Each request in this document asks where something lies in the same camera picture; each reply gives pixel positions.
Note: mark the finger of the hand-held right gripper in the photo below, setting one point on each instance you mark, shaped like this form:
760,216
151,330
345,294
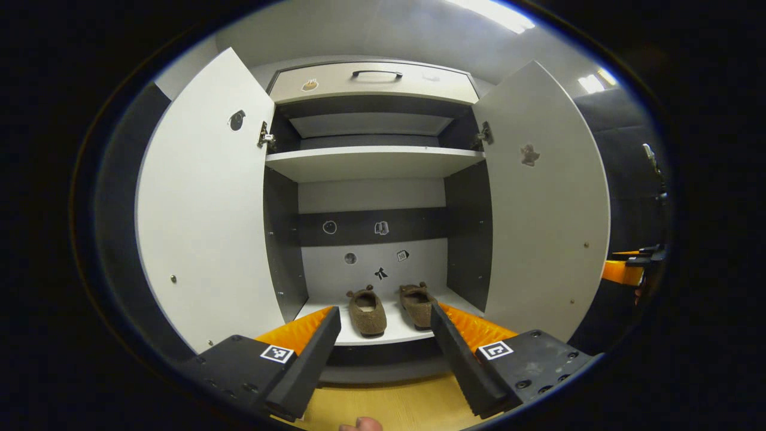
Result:
622,273
649,251

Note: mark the black backdrop cloth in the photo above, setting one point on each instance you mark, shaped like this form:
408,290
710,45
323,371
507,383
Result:
119,209
622,179

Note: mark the beige cabinet drawer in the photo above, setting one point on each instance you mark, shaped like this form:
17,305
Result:
335,87

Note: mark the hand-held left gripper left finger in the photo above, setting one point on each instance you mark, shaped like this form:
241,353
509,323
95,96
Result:
308,365

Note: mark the white shoe cabinet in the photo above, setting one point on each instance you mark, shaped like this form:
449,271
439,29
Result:
371,161

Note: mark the long ceiling light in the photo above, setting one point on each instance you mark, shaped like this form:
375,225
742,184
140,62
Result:
497,15

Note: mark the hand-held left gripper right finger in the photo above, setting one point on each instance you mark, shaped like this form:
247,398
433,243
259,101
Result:
458,359

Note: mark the brown fuzzy shoe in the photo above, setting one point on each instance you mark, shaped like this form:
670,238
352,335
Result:
417,305
367,314

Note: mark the small ceiling light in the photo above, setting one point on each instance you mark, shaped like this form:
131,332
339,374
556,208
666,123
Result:
590,84

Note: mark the dark metal stand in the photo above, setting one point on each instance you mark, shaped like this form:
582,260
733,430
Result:
649,152

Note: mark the white cabinet door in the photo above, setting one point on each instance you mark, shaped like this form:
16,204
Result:
544,239
203,209

